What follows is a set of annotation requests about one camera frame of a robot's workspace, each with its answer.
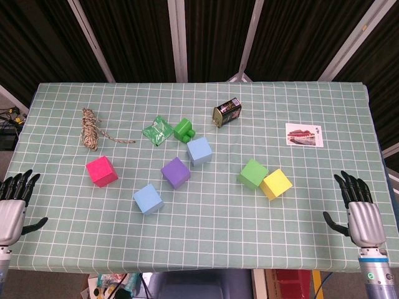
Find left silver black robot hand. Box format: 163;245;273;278
0;169;49;247

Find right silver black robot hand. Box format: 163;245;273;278
322;170;387;249

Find yellow foam cube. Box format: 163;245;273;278
259;168;293;201

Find pink foam cube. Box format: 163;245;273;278
85;155;119;188

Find light blue foam cube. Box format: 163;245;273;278
186;136;214;167
133;183;165;216

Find purple foam cube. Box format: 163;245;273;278
160;156;191;190

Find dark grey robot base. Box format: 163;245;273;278
149;270;253;299

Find black equipment box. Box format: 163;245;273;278
0;123;20;151

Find red box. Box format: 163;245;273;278
276;269;312;299

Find postcard with red building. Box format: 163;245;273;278
285;122;324;148

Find colourful printed bag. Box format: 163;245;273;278
97;273;142;298

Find green foam cube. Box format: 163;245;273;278
239;159;269;191

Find green checked tablecloth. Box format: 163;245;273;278
6;81;399;271

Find green foil sachet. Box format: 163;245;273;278
142;115;174;147

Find black luncheon meat tin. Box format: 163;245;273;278
213;97;242;128

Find green plastic building brick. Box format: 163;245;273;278
173;118;197;144

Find cables with yellow plugs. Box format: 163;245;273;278
0;107;26;125

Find braided rope bundle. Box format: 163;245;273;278
81;107;137;152

